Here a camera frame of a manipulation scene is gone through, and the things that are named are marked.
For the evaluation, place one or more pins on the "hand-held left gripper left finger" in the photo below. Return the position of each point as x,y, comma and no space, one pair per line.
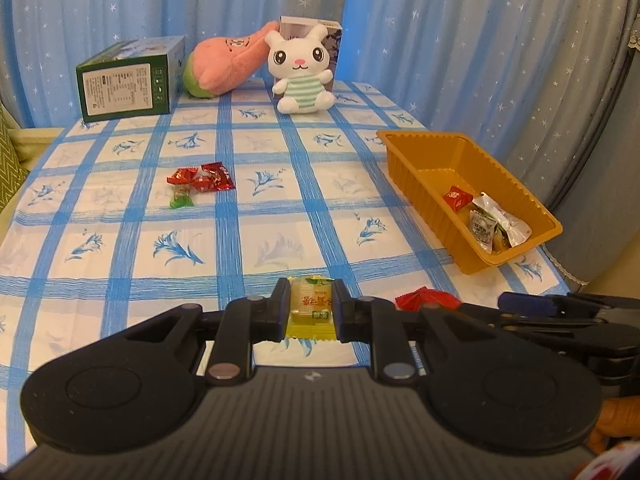
282,305

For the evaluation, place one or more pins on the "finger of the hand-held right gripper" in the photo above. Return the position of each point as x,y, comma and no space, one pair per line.
510,322
522,302

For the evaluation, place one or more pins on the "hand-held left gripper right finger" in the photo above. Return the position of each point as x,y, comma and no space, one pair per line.
341,307

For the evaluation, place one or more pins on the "small yellow jelly packet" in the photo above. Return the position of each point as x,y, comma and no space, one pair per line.
310,310

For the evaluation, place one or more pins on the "clear dark snack packet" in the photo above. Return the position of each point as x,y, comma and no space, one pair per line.
482,230

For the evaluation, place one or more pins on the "large red snack packet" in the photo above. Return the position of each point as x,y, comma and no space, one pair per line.
425,299

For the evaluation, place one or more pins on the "silver foil pouch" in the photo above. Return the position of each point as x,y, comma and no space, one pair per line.
505,220

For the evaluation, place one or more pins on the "square red snack packet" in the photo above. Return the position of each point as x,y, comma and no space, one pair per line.
457,198

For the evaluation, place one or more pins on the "red white candy packet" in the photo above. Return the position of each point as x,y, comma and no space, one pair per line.
220,177

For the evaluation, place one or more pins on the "small red candy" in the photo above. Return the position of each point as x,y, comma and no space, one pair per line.
181,176

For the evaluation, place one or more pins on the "orange plastic tray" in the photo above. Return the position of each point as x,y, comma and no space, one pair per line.
425,160

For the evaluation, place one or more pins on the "person's right hand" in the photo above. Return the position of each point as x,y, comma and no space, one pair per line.
617,417

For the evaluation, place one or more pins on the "red white patterned clothing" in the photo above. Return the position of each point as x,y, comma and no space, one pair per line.
615,465

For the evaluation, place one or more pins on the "blue checked tablecloth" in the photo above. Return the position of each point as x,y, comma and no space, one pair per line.
150,285

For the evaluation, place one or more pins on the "grey star curtain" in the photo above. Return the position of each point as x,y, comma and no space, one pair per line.
600,185

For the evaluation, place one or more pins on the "white rabbit plush toy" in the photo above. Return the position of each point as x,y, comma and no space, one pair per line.
300,60

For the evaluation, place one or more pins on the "pink plush toy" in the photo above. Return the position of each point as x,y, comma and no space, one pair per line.
225,60

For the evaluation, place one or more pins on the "grey white cardboard box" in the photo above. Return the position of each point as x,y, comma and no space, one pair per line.
336,50

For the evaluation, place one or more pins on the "green cardboard box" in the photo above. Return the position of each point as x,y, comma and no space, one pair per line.
120,90

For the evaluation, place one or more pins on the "blue star curtain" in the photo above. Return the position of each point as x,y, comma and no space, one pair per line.
150,0
450,35

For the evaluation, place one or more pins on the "cream sofa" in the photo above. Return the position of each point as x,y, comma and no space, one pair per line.
37,140

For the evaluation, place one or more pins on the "green zigzag pillow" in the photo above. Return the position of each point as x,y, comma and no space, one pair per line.
10,170

